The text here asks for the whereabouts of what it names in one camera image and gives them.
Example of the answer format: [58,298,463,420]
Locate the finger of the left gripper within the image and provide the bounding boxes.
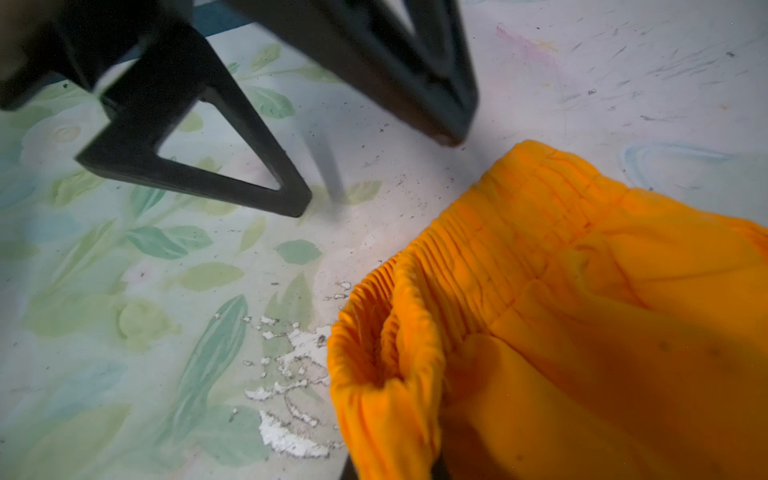
[230,0,479,146]

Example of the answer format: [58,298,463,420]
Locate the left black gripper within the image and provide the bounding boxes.
[1,1,312,218]

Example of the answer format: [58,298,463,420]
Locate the orange shorts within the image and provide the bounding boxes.
[327,141,767,479]

